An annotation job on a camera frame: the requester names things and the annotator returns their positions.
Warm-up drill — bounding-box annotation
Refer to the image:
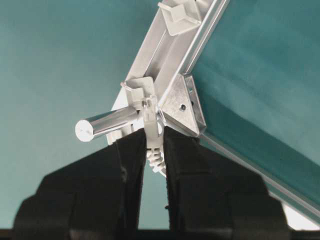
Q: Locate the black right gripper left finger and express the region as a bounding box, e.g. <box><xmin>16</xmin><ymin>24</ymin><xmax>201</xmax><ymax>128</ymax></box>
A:
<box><xmin>12</xmin><ymin>129</ymin><xmax>146</xmax><ymax>240</ymax></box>

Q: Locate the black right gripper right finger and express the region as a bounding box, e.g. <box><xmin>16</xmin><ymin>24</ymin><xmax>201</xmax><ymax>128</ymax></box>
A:
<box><xmin>164</xmin><ymin>127</ymin><xmax>288</xmax><ymax>240</ymax></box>

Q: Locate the steel pin bottom corner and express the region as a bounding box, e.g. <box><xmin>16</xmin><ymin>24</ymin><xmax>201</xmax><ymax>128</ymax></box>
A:
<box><xmin>75</xmin><ymin>106</ymin><xmax>138</xmax><ymax>142</ymax></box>

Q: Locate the corner bracket metal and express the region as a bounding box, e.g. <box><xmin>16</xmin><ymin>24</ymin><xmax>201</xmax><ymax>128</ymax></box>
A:
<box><xmin>161</xmin><ymin>74</ymin><xmax>207</xmax><ymax>137</ymax></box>

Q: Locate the white cable tie mount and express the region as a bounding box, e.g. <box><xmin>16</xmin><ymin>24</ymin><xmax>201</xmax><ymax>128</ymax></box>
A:
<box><xmin>120</xmin><ymin>76</ymin><xmax>156</xmax><ymax>111</ymax></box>
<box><xmin>157</xmin><ymin>0</ymin><xmax>202</xmax><ymax>36</ymax></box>

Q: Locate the aluminium extrusion frame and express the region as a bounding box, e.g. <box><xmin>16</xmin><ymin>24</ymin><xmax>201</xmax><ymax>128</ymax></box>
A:
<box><xmin>107</xmin><ymin>0</ymin><xmax>320</xmax><ymax>196</ymax></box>

